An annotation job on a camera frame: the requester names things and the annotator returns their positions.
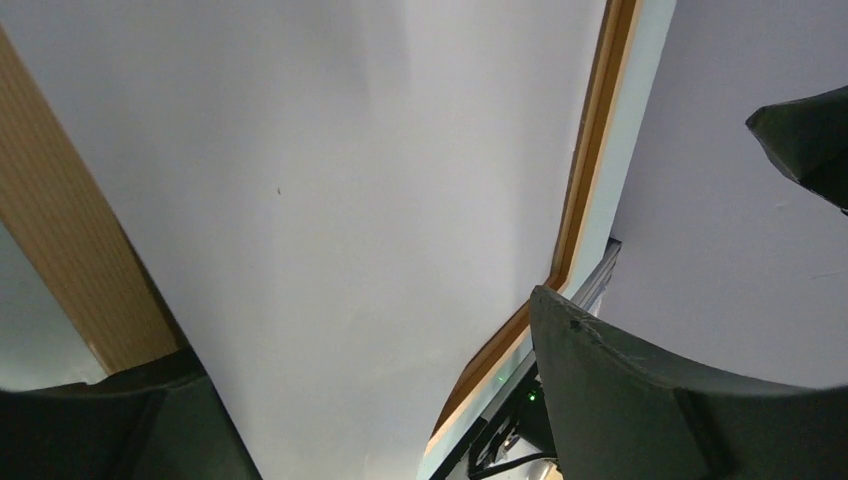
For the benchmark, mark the window plant photo print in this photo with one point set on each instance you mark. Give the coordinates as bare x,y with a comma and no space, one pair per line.
364,199

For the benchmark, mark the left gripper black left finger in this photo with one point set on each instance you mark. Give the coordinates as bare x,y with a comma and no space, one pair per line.
160,420

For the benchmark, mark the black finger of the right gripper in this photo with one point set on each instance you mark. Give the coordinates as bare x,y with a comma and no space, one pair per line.
806,141

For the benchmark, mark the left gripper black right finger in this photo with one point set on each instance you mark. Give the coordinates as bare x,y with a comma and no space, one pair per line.
662,411

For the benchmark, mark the right aluminium corner profile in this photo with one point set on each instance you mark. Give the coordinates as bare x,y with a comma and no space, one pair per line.
590,294

